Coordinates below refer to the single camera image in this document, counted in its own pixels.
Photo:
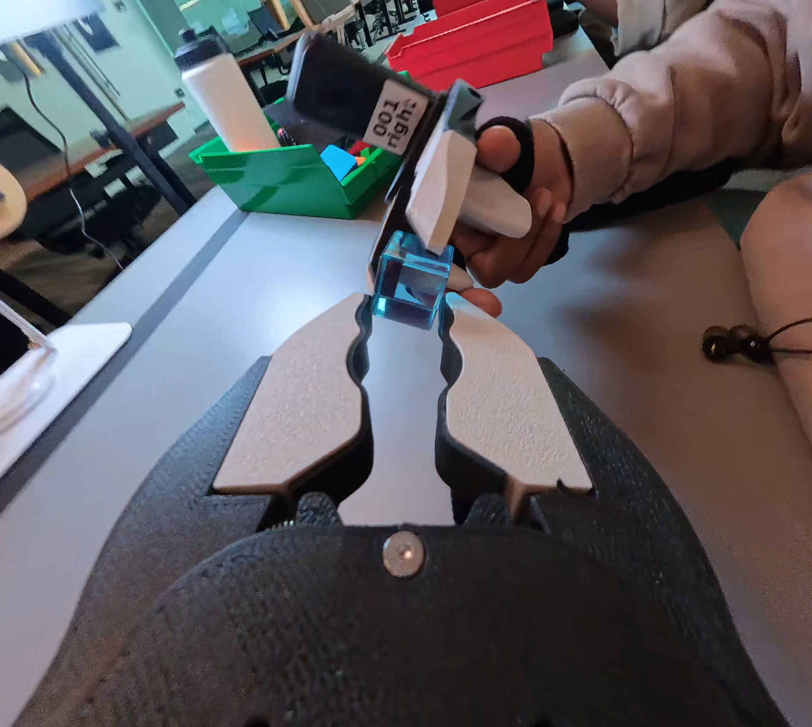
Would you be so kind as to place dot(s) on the green plastic bin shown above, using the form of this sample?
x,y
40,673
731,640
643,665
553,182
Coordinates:
x,y
279,182

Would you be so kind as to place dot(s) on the white bottle black lid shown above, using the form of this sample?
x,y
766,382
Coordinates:
x,y
228,99

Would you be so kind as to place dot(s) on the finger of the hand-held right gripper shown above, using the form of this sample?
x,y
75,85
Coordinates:
x,y
441,188
390,220

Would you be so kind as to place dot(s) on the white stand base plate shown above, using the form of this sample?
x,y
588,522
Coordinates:
x,y
63,372

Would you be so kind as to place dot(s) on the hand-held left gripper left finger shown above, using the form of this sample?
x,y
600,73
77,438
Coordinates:
x,y
298,416

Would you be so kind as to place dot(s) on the black remote control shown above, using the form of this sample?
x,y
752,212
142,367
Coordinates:
x,y
287,137

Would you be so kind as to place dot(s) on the clear blue cube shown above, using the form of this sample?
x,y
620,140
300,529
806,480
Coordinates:
x,y
412,283

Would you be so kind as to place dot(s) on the person's right hand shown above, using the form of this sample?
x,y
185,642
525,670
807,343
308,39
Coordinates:
x,y
545,182

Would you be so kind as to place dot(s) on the blue black foam block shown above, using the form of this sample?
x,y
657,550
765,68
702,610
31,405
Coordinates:
x,y
336,161

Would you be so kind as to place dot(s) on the red toy figure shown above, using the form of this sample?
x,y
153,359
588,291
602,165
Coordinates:
x,y
358,147

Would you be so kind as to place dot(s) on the person's right forearm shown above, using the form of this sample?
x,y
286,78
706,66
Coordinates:
x,y
685,74

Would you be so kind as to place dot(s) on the wooden office desk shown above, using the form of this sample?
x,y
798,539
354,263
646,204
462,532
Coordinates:
x,y
63,156

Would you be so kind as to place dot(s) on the black flat pad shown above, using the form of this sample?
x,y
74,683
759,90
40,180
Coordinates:
x,y
292,121

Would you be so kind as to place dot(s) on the black light stand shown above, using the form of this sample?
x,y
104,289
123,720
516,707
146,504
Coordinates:
x,y
120,124

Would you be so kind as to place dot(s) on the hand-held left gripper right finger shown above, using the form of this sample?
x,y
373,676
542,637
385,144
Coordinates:
x,y
507,416

